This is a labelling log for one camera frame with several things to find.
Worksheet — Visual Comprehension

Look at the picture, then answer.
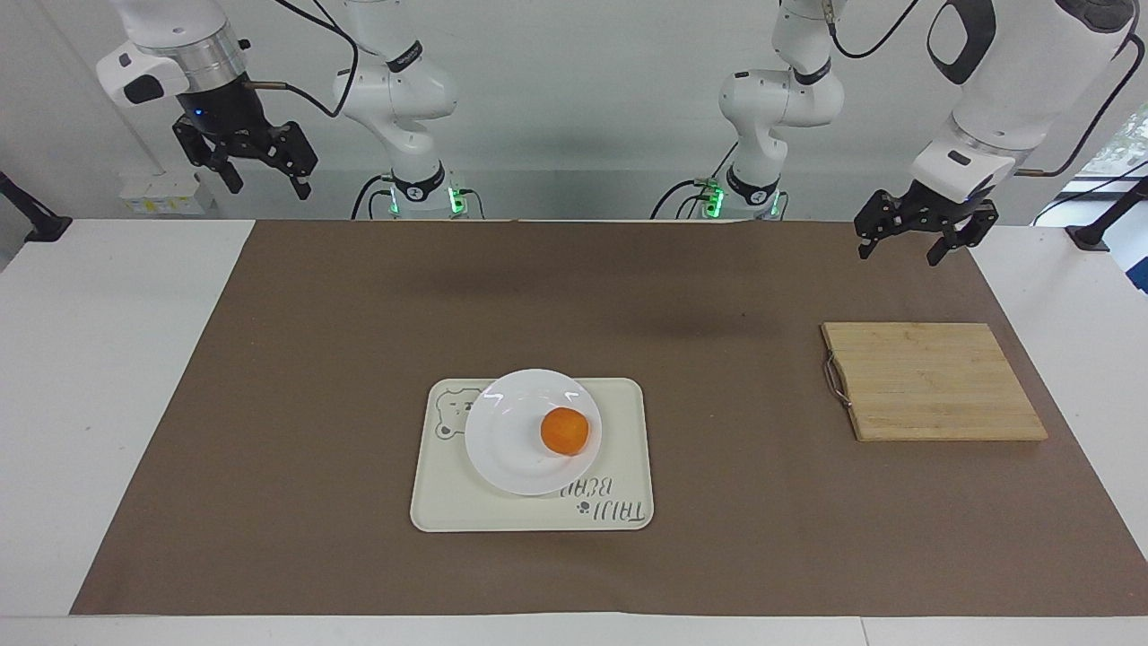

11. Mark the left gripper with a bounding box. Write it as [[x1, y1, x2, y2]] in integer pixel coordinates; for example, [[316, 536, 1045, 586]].
[[853, 181, 1000, 268]]

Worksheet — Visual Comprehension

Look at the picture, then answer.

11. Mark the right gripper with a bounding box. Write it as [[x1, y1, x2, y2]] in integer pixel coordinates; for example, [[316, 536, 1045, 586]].
[[172, 75, 320, 201]]

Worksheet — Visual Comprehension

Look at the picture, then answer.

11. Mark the white round plate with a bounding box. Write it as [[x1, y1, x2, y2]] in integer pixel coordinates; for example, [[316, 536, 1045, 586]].
[[464, 369, 604, 497]]

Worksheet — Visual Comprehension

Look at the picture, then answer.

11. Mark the orange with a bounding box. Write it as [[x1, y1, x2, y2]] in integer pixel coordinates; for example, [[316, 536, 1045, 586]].
[[540, 406, 591, 458]]

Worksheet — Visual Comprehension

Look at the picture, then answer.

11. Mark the white socket box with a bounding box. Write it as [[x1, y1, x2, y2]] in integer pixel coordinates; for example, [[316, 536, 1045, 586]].
[[119, 172, 217, 216]]

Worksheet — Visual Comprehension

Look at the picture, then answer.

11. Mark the bamboo cutting board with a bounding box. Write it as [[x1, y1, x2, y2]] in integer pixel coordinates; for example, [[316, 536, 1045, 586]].
[[821, 322, 1049, 443]]

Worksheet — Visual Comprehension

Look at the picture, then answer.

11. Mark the black stand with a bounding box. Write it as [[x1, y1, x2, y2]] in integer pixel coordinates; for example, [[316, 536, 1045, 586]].
[[1065, 178, 1148, 252], [0, 170, 74, 244]]

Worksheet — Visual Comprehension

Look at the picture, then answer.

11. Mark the cream tray with bear print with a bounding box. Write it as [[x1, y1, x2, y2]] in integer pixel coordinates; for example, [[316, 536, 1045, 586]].
[[410, 377, 655, 534]]

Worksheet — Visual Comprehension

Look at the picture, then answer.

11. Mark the black cable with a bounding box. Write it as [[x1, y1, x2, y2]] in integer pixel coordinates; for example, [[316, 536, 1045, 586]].
[[1031, 159, 1148, 226], [1015, 34, 1148, 179], [242, 0, 361, 120], [649, 142, 740, 221], [826, 0, 924, 62], [349, 172, 396, 221]]

